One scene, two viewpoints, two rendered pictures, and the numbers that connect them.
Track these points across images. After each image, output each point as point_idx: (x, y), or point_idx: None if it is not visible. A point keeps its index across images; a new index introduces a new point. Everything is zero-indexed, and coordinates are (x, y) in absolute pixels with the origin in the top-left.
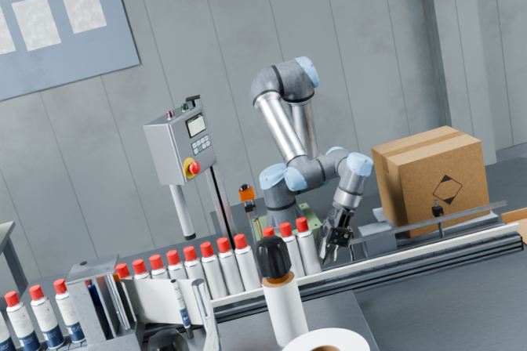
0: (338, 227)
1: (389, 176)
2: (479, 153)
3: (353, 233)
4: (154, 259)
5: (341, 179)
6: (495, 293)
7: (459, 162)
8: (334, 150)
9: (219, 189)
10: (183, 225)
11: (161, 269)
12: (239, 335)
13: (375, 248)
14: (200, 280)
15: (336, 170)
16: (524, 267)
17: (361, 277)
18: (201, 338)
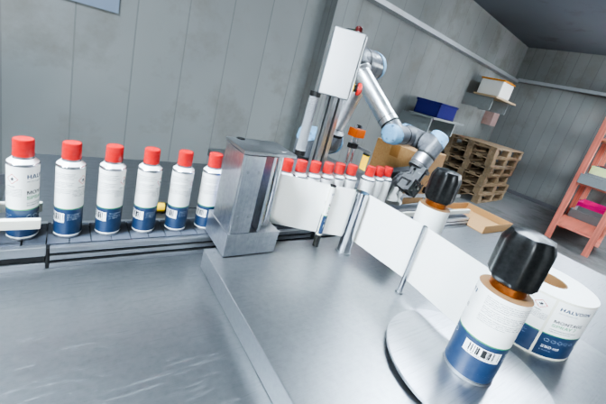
0: (417, 180)
1: (395, 160)
2: (442, 162)
3: None
4: (290, 161)
5: (426, 146)
6: (482, 249)
7: (435, 164)
8: (408, 124)
9: (334, 120)
10: (304, 140)
11: (291, 174)
12: (362, 251)
13: (390, 205)
14: (363, 191)
15: (416, 139)
16: (478, 236)
17: None
18: (327, 248)
